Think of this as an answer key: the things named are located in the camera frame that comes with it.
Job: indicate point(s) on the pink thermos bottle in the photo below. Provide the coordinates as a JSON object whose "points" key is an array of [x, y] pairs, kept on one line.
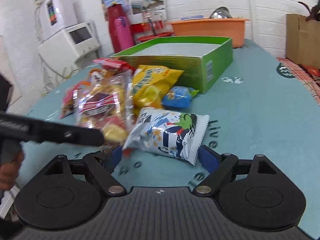
{"points": [[123, 32]]}

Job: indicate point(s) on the steel bowl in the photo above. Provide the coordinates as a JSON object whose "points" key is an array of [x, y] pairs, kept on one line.
{"points": [[221, 12]]}

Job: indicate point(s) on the red checkered snack pack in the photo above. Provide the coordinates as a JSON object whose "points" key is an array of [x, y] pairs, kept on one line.
{"points": [[114, 64]]}

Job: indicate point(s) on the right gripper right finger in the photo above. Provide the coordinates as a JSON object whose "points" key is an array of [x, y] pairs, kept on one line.
{"points": [[220, 168]]}

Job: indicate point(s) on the glass pitcher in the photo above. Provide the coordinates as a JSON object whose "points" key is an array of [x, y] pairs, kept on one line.
{"points": [[153, 22]]}

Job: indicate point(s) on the white water dispenser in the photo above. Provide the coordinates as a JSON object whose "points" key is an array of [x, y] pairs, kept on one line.
{"points": [[70, 50]]}

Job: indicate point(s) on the red plastic basket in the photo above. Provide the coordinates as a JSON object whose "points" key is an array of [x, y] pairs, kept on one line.
{"points": [[151, 37]]}

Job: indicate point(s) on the small blue snack pack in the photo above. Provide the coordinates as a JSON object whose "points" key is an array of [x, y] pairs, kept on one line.
{"points": [[179, 97]]}

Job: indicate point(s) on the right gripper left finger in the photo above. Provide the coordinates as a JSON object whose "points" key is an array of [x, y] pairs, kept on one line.
{"points": [[100, 166]]}

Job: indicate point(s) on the dark red plant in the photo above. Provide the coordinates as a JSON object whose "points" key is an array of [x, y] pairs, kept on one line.
{"points": [[314, 12]]}

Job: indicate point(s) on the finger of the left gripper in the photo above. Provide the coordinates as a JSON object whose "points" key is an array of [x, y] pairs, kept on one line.
{"points": [[23, 129]]}

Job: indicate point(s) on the brown cardboard box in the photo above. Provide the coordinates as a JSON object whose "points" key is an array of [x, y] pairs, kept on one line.
{"points": [[302, 40]]}

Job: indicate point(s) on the clear Danco galette bag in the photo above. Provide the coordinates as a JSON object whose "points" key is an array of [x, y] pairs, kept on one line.
{"points": [[106, 105]]}

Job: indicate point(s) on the green cardboard box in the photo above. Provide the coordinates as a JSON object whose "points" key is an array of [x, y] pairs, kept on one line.
{"points": [[203, 59]]}

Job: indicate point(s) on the orange plastic basin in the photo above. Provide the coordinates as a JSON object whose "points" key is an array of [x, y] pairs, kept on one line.
{"points": [[220, 27]]}

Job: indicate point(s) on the person left hand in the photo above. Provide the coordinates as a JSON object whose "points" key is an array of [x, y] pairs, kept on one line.
{"points": [[9, 172]]}

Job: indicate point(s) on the orange clear snack pack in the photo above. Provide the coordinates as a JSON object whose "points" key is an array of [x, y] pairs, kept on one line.
{"points": [[67, 106]]}

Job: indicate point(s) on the yellow chips bag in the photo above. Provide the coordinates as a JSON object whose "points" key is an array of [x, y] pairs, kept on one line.
{"points": [[151, 84]]}

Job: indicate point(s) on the white blue snack pack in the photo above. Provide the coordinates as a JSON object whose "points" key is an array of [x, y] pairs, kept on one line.
{"points": [[168, 133]]}

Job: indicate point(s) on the plaid cloth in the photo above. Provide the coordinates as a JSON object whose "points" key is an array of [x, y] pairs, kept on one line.
{"points": [[291, 70]]}

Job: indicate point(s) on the white water purifier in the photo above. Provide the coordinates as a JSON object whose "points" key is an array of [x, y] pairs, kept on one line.
{"points": [[56, 15]]}

